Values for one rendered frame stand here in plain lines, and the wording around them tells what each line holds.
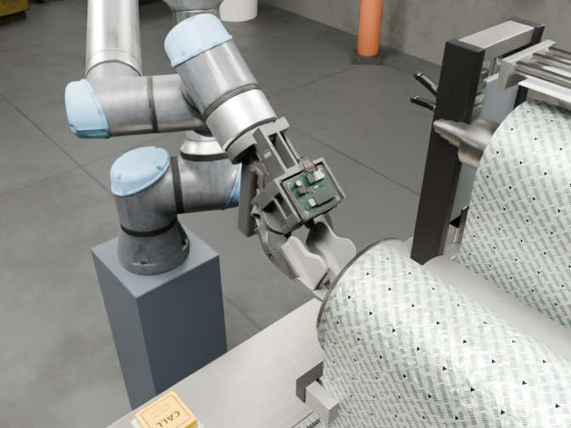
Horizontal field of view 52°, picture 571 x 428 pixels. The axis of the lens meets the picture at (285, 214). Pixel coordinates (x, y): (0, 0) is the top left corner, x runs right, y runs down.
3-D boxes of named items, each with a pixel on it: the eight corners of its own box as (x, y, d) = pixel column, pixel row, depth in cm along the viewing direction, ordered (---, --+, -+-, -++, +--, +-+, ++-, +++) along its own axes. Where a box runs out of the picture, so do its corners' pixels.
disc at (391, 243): (399, 312, 73) (415, 216, 65) (402, 314, 73) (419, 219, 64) (312, 374, 66) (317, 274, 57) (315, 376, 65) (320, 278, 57)
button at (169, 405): (174, 398, 96) (172, 389, 94) (198, 427, 91) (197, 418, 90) (136, 423, 92) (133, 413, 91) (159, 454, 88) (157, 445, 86)
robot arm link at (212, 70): (217, 33, 75) (218, -3, 66) (260, 106, 74) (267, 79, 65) (161, 59, 73) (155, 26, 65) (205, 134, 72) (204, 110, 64)
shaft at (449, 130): (441, 130, 82) (444, 109, 80) (477, 147, 78) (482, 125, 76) (426, 137, 80) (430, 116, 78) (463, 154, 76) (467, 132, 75)
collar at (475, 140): (482, 153, 80) (492, 110, 76) (522, 171, 76) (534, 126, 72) (453, 169, 77) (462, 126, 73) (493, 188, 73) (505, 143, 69)
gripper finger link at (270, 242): (286, 282, 65) (251, 212, 66) (281, 285, 66) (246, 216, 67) (319, 266, 67) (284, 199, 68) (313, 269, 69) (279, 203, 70)
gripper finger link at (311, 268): (336, 308, 61) (296, 230, 62) (310, 318, 66) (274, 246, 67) (358, 296, 63) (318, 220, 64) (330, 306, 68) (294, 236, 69)
